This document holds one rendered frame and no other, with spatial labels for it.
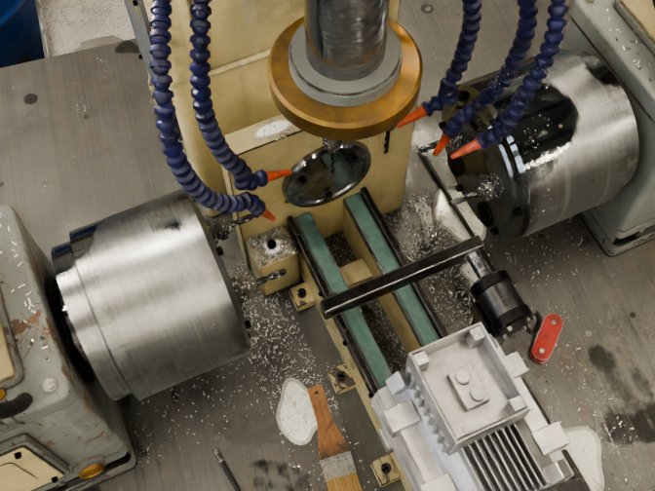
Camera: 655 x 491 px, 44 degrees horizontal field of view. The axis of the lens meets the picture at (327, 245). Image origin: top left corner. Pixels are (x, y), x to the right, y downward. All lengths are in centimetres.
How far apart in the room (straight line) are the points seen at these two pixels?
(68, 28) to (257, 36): 129
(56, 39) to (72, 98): 71
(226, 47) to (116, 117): 53
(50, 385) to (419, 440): 45
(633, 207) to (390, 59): 58
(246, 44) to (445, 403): 56
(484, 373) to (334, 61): 42
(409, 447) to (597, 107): 53
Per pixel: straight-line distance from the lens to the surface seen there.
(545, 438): 105
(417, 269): 115
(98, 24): 237
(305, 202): 127
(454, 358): 101
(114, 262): 103
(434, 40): 170
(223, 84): 118
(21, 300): 105
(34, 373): 101
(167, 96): 85
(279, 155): 115
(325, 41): 87
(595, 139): 118
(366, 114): 91
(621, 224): 141
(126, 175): 154
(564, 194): 118
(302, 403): 131
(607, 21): 130
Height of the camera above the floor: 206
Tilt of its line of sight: 63 degrees down
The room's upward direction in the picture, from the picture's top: 1 degrees counter-clockwise
